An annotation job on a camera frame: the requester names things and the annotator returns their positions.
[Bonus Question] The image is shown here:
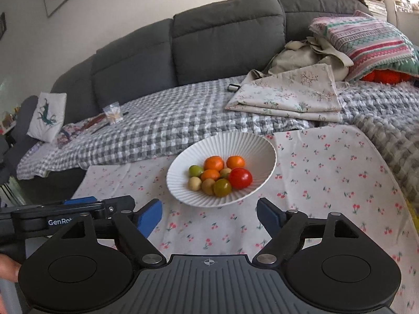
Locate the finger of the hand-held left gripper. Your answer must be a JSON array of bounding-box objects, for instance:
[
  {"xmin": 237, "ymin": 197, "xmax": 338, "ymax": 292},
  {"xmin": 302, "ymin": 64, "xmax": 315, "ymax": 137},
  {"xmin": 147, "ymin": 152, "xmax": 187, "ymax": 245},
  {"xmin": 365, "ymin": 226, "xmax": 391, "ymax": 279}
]
[
  {"xmin": 100, "ymin": 195, "xmax": 135, "ymax": 219},
  {"xmin": 64, "ymin": 196, "xmax": 98, "ymax": 205}
]

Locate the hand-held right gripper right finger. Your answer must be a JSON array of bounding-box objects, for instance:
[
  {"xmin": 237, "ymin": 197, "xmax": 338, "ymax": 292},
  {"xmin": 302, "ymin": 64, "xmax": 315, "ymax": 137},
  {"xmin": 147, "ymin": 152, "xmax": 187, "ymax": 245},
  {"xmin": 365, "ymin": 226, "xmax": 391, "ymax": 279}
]
[{"xmin": 255, "ymin": 198, "xmax": 372, "ymax": 266}]

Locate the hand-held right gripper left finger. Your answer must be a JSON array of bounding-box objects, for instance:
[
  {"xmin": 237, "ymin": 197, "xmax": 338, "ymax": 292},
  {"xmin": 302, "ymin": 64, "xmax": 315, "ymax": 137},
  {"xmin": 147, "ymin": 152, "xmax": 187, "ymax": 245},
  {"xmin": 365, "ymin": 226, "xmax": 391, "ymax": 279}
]
[{"xmin": 49, "ymin": 199, "xmax": 166, "ymax": 267}]

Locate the red tomato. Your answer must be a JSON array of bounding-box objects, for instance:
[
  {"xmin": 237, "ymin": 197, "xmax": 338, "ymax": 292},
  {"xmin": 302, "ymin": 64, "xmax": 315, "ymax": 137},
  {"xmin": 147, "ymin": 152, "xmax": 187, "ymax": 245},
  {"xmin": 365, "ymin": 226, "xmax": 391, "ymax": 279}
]
[{"xmin": 228, "ymin": 167, "xmax": 253, "ymax": 189}]

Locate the green brown tomato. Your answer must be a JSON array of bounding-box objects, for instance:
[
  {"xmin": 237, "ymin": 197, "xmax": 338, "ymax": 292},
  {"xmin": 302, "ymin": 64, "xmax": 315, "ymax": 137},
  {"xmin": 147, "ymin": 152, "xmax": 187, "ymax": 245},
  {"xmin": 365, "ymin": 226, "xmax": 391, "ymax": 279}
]
[{"xmin": 213, "ymin": 179, "xmax": 232, "ymax": 198}]

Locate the white ribbed plate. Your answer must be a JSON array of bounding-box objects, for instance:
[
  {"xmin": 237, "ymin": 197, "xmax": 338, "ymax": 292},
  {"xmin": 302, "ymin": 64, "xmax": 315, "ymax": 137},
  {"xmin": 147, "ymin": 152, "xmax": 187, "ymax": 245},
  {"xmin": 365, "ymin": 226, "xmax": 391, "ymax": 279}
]
[{"xmin": 166, "ymin": 133, "xmax": 277, "ymax": 208}]

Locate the person's left hand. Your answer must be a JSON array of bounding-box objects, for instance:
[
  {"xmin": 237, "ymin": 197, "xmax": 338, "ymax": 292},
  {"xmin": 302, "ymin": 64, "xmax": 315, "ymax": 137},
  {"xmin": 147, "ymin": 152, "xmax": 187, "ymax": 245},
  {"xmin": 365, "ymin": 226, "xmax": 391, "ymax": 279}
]
[{"xmin": 0, "ymin": 255, "xmax": 21, "ymax": 283}]

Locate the small orange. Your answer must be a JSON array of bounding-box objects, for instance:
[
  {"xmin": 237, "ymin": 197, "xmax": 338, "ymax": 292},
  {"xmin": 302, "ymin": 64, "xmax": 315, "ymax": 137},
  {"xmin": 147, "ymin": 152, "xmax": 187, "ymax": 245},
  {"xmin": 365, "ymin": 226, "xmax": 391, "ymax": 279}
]
[
  {"xmin": 204, "ymin": 156, "xmax": 225, "ymax": 172},
  {"xmin": 227, "ymin": 156, "xmax": 246, "ymax": 170}
]

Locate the patterned purple cloth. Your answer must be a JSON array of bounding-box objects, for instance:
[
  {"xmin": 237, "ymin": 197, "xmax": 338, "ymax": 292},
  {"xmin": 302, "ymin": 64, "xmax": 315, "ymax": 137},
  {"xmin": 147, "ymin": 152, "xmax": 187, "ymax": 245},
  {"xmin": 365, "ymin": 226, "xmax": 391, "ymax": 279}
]
[{"xmin": 57, "ymin": 114, "xmax": 108, "ymax": 148}]

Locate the cherry print cloth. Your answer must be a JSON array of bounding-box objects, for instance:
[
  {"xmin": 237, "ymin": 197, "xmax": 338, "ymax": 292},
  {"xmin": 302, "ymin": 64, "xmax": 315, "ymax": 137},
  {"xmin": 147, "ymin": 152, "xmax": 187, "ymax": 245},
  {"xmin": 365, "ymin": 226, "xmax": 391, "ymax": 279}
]
[{"xmin": 70, "ymin": 124, "xmax": 416, "ymax": 301}]

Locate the white cushion green print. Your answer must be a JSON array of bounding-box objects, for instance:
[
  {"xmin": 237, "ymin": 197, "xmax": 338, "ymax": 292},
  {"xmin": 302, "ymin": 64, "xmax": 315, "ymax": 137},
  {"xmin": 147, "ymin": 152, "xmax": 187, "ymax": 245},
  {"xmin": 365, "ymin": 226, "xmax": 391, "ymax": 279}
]
[{"xmin": 26, "ymin": 92, "xmax": 68, "ymax": 143}]

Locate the grey checked blanket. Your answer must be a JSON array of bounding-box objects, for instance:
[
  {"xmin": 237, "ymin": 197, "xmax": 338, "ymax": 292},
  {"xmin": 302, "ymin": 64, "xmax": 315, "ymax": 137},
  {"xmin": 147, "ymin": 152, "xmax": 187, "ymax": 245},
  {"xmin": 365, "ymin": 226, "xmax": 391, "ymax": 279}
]
[{"xmin": 16, "ymin": 80, "xmax": 419, "ymax": 203}]

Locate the bag of cotton swabs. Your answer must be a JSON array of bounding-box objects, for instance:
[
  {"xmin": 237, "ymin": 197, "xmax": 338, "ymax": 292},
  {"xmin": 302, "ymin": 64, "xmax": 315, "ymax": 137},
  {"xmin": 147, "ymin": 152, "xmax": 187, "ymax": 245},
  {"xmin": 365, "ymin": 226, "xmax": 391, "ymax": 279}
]
[{"xmin": 102, "ymin": 104, "xmax": 122, "ymax": 125}]

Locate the folded floral cloth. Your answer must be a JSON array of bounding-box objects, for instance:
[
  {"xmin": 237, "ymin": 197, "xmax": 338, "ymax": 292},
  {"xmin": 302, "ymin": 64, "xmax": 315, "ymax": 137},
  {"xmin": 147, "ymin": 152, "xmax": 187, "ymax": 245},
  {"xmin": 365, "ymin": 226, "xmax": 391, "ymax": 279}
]
[{"xmin": 224, "ymin": 64, "xmax": 343, "ymax": 123}]

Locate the beige cloth bag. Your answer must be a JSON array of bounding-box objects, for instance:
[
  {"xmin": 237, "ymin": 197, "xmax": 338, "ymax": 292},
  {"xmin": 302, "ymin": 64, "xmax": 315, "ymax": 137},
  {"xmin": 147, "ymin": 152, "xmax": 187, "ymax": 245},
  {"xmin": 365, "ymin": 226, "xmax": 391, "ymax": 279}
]
[{"xmin": 268, "ymin": 37, "xmax": 354, "ymax": 82}]

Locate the dark grey sofa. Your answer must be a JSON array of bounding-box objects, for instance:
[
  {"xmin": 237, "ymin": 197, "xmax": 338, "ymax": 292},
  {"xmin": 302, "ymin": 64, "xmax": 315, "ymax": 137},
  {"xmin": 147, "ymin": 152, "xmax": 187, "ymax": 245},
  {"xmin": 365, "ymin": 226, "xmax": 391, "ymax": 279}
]
[{"xmin": 49, "ymin": 0, "xmax": 374, "ymax": 112}]

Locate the orange plush toy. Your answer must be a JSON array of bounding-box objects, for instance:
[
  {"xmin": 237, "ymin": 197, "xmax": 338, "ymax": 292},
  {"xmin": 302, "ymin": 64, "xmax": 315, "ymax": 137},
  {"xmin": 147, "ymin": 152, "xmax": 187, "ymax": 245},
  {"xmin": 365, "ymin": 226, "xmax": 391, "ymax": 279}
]
[{"xmin": 360, "ymin": 70, "xmax": 411, "ymax": 84}]

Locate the striped patterned pillow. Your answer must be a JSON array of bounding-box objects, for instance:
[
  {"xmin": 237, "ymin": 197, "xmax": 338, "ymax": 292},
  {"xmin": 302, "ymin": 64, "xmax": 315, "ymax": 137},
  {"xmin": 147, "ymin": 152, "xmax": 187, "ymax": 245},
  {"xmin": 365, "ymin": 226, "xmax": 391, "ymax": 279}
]
[{"xmin": 308, "ymin": 10, "xmax": 419, "ymax": 82}]

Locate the white bookshelf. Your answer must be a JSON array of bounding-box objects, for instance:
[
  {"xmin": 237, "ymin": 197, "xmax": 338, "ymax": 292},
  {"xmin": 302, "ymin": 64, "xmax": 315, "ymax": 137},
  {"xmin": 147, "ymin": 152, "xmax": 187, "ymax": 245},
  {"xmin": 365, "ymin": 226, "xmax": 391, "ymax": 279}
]
[{"xmin": 386, "ymin": 0, "xmax": 419, "ymax": 46}]

